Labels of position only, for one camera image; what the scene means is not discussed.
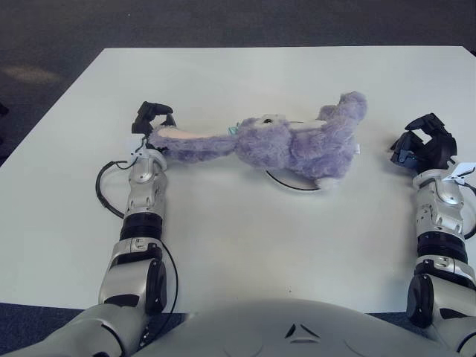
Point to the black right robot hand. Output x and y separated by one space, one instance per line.
431 150

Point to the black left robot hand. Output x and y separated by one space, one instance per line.
145 113

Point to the purple plush bunny doll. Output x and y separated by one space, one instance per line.
294 145

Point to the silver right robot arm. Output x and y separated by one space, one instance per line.
442 223

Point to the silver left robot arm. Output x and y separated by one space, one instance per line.
141 230

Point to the white plate with black rim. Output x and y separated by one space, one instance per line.
294 187

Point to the grey robot torso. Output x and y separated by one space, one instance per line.
297 331

